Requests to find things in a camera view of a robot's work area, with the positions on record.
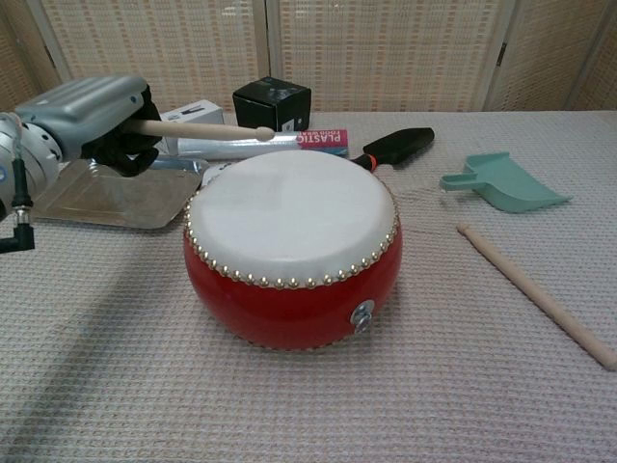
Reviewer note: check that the wooden drumstick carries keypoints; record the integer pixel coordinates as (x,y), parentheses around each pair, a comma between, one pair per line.
(207,129)
(530,289)

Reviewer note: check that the black cube box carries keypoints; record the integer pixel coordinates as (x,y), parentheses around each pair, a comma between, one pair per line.
(260,108)

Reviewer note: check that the silver metal tray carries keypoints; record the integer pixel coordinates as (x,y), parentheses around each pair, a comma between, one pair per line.
(135,202)

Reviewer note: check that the woven folding screen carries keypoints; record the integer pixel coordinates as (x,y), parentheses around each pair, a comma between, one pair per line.
(385,53)

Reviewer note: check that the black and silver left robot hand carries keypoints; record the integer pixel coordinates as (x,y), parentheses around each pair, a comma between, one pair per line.
(91,111)

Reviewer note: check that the white product box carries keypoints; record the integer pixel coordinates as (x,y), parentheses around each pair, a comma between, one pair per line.
(202,115)

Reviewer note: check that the plastic food wrap roll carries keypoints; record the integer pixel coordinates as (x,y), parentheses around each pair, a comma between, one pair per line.
(289,144)

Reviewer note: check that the red drum with white skin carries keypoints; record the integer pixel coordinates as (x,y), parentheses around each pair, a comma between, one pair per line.
(289,226)

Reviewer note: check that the teal plastic dustpan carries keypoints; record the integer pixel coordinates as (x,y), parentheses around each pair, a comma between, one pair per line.
(511,190)

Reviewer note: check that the black garden trowel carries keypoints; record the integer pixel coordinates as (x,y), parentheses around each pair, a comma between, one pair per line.
(402,142)

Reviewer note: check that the beige woven tablecloth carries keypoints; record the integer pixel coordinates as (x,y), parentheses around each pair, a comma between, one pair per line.
(308,395)

